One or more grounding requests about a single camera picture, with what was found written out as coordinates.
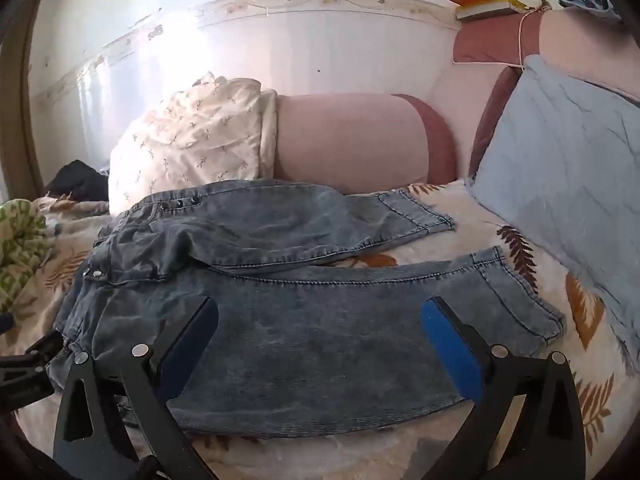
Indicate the black cloth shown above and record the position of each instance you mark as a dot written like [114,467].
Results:
[80,180]

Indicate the blue patterned cloth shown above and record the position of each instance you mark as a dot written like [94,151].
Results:
[585,0]

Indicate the yellow and white book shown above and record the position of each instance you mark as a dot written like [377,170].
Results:
[490,10]

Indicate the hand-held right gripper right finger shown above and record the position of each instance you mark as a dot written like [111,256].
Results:
[450,350]

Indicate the grey-blue denim pants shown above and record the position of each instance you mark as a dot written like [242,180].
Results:
[300,335]

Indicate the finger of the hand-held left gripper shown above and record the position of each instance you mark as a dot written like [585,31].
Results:
[25,365]

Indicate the white leaf-print pillow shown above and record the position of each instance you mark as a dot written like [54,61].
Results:
[200,135]

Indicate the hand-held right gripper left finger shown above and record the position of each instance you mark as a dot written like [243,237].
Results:
[192,345]

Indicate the dark wooden frame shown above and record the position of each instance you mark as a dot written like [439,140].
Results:
[27,110]

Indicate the light blue pillow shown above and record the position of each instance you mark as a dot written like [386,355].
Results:
[560,170]

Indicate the leaf-print blanket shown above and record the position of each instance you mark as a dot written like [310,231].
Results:
[480,230]

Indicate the pink and maroon headboard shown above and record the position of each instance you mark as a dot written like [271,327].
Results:
[575,45]

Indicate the green patterned cloth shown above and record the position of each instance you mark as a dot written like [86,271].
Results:
[20,240]

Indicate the pink bolster cushion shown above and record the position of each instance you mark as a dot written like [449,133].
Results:
[350,140]

